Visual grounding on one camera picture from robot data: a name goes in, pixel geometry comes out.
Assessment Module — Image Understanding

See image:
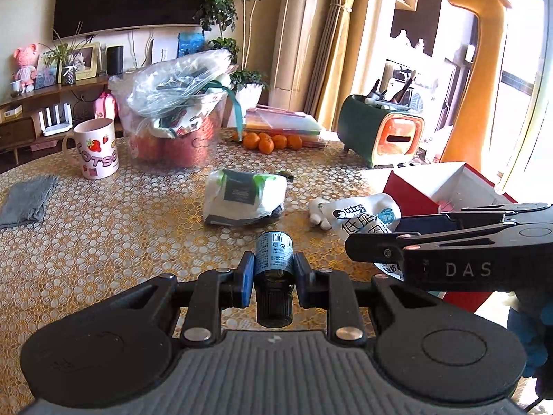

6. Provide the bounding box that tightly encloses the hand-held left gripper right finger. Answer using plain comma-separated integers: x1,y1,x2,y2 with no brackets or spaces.
294,251,435,347

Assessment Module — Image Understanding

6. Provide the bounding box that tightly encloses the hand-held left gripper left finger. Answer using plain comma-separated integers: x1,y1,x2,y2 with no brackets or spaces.
125,251,255,347

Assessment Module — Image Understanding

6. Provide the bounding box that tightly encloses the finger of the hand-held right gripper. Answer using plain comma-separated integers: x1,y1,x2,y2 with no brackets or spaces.
346,218,553,264
395,202,553,232

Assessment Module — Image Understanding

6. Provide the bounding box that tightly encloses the red cardboard box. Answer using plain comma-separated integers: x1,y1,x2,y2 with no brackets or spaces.
382,162,519,312

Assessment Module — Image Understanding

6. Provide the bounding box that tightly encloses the small blue label bottle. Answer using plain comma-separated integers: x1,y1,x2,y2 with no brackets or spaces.
253,231,295,328

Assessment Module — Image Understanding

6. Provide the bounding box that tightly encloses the small white plush toy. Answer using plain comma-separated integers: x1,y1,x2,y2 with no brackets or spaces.
308,197,333,228

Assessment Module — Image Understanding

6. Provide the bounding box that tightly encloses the white green snack packet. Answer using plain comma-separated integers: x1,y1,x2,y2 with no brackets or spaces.
203,168,288,228

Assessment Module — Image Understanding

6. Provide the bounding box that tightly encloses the lace patterned desktop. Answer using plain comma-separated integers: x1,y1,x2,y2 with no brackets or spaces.
0,127,437,413

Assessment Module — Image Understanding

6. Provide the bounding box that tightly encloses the person's right hand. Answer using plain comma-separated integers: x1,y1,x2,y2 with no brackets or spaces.
506,289,553,381

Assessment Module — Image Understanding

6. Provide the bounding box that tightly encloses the green orange desk organizer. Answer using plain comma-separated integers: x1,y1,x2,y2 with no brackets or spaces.
338,94,425,169

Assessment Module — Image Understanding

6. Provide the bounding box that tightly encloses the yellow giraffe figure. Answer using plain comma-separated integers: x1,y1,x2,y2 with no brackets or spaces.
441,0,517,174

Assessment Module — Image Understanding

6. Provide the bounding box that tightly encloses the white plant pot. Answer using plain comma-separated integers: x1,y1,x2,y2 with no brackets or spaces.
233,84,264,109

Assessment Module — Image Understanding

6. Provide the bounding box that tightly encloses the yellow curtain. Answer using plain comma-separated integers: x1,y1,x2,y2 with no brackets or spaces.
302,0,376,130

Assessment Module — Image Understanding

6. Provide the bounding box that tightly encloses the white strawberry print mug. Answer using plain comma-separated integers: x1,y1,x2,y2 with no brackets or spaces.
62,118,119,181

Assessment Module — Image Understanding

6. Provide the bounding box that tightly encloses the clear plastic bag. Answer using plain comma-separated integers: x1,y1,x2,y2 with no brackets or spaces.
108,49,234,169

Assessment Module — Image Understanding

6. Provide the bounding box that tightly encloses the pink toy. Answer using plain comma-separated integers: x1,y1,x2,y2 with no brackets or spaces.
94,91,117,119

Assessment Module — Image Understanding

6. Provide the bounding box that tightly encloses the beige standing air conditioner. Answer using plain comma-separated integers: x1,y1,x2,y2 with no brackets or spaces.
270,0,333,113

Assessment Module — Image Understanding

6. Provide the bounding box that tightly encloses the grey cloth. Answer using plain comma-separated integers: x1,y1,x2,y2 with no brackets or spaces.
0,175,59,230

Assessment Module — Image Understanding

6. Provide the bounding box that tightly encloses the white router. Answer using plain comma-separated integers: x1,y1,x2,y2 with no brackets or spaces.
38,103,73,137

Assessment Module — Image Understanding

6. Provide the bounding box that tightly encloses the black speaker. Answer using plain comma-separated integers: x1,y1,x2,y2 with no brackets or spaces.
106,45,124,76

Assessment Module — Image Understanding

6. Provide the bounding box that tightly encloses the grass plant in vase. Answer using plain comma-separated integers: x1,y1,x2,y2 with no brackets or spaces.
39,21,93,86

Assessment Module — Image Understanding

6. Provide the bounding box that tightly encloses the wooden television cabinet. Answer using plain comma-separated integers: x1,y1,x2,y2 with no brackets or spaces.
0,73,115,169

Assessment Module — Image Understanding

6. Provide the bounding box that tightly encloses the tall green potted tree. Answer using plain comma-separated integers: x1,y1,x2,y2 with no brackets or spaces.
194,0,279,91

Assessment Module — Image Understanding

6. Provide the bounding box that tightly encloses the small blue picture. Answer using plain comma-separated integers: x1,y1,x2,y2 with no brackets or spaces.
35,69,59,89

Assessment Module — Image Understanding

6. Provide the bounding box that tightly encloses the pink doll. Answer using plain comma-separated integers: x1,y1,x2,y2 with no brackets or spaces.
13,44,39,93

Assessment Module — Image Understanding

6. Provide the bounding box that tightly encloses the cream photo frame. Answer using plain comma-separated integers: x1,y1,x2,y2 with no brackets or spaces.
58,42,101,83

